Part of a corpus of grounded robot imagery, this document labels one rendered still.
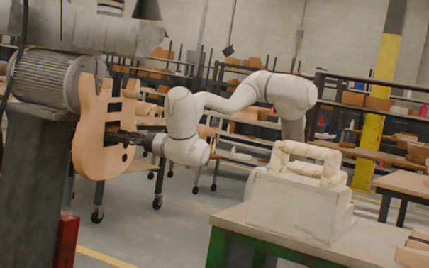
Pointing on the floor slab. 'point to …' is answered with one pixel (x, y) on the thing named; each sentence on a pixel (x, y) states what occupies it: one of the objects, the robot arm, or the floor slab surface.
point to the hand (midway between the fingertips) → (113, 133)
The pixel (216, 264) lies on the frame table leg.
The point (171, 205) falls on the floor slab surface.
